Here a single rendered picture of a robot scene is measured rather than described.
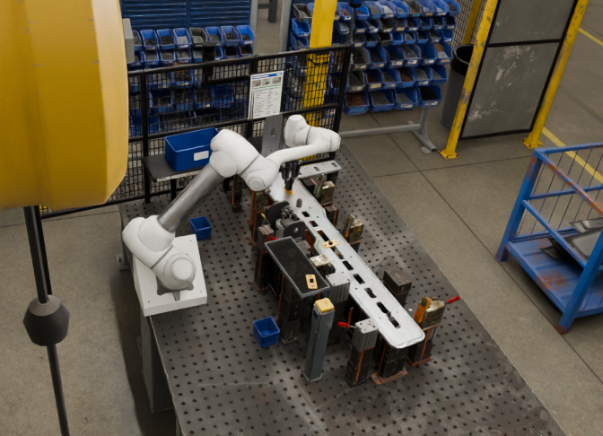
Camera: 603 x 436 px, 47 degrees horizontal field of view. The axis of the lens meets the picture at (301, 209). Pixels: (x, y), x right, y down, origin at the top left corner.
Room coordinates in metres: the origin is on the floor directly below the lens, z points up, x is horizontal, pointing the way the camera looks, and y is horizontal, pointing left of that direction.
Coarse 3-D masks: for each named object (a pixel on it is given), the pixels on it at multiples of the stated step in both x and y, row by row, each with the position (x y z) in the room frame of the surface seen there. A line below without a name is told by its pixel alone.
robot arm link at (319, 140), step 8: (312, 128) 3.08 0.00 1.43; (320, 128) 3.08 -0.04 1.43; (312, 136) 3.02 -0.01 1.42; (320, 136) 3.01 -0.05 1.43; (328, 136) 3.03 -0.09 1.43; (336, 136) 3.05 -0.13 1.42; (312, 144) 2.93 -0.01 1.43; (320, 144) 2.96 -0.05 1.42; (328, 144) 3.00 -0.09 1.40; (336, 144) 3.02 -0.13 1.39; (280, 152) 2.78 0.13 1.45; (288, 152) 2.81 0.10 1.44; (296, 152) 2.83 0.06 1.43; (304, 152) 2.86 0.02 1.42; (312, 152) 2.89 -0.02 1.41; (320, 152) 2.99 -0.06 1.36; (272, 160) 2.65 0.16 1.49; (280, 160) 2.73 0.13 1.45; (288, 160) 2.79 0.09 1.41
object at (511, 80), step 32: (512, 0) 5.47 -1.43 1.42; (544, 0) 5.61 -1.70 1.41; (576, 0) 5.76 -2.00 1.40; (480, 32) 5.37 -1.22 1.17; (512, 32) 5.52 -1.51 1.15; (544, 32) 5.67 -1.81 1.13; (480, 64) 5.41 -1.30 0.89; (512, 64) 5.59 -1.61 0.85; (544, 64) 5.73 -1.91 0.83; (480, 96) 5.47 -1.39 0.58; (512, 96) 5.64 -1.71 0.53; (544, 96) 5.76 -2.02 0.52; (480, 128) 5.52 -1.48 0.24; (512, 128) 5.71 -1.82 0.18
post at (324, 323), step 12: (312, 312) 2.12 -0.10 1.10; (324, 312) 2.08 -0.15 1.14; (312, 324) 2.11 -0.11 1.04; (324, 324) 2.08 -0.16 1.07; (312, 336) 2.10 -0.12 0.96; (324, 336) 2.09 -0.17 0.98; (312, 348) 2.08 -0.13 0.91; (324, 348) 2.10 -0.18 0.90; (312, 360) 2.08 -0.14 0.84; (312, 372) 2.08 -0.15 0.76
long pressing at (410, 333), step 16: (272, 192) 3.08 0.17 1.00; (304, 192) 3.12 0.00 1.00; (304, 208) 2.98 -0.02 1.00; (320, 208) 2.99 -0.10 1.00; (320, 224) 2.86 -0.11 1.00; (320, 240) 2.72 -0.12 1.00; (336, 240) 2.74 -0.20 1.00; (352, 256) 2.64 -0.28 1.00; (336, 272) 2.50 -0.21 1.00; (352, 272) 2.52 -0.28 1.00; (368, 272) 2.53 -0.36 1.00; (352, 288) 2.41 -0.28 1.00; (384, 288) 2.44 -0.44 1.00; (368, 304) 2.31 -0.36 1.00; (384, 304) 2.33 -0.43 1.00; (384, 320) 2.22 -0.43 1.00; (400, 320) 2.24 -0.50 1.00; (384, 336) 2.12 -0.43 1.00; (400, 336) 2.14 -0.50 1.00; (416, 336) 2.15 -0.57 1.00
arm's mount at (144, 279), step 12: (180, 240) 2.63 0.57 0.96; (192, 240) 2.65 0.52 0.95; (192, 252) 2.61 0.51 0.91; (144, 276) 2.45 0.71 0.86; (144, 288) 2.41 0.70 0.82; (156, 288) 2.42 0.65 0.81; (204, 288) 2.50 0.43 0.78; (144, 300) 2.37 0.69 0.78; (156, 300) 2.38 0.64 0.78; (168, 300) 2.40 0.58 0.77; (180, 300) 2.42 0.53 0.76; (192, 300) 2.45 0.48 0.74; (204, 300) 2.47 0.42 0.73; (144, 312) 2.34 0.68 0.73; (156, 312) 2.37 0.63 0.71
